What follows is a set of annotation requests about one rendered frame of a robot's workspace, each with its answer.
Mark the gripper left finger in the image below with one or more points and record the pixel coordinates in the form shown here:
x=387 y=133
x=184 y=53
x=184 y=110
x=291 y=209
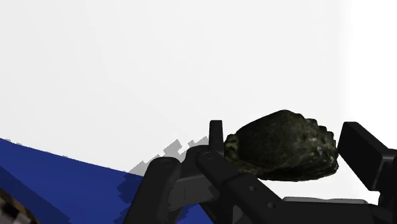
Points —
x=217 y=173

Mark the blue furniture top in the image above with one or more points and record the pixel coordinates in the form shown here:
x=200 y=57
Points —
x=62 y=186

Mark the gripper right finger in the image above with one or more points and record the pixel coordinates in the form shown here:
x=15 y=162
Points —
x=363 y=155

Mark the dark mottled shell-shaped object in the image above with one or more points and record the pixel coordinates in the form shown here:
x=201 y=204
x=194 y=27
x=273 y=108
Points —
x=282 y=145

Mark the brown checkered object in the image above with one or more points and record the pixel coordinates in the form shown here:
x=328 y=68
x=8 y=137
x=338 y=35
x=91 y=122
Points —
x=12 y=211

